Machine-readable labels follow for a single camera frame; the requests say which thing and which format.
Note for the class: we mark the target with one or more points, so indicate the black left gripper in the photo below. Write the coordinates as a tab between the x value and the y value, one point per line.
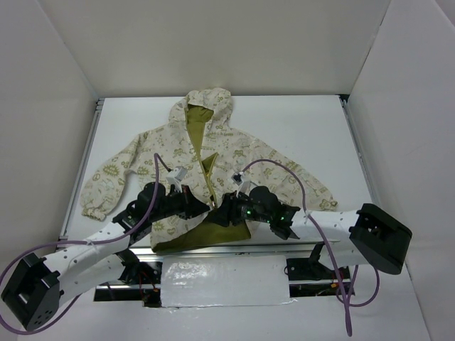
187	204

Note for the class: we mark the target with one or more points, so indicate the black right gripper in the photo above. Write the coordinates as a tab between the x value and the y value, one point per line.
232	207

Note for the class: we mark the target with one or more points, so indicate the cream printed hooded jacket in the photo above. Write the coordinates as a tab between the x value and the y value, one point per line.
288	180

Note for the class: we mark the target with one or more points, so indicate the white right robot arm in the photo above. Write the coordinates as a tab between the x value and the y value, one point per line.
365	236

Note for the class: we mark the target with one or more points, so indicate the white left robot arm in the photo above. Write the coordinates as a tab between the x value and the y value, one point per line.
39	286

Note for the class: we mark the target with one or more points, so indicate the olive green Snoopy t-shirt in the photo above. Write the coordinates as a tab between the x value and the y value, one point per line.
199	138

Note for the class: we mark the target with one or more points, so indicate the white foil-edged panel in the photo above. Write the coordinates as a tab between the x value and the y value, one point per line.
224	281

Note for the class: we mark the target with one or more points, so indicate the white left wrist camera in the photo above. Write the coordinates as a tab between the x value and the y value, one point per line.
175	176

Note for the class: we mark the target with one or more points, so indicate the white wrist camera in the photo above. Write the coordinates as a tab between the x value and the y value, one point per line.
175	176
242	182

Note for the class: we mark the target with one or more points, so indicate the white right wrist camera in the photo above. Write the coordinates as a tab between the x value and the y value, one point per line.
242	182

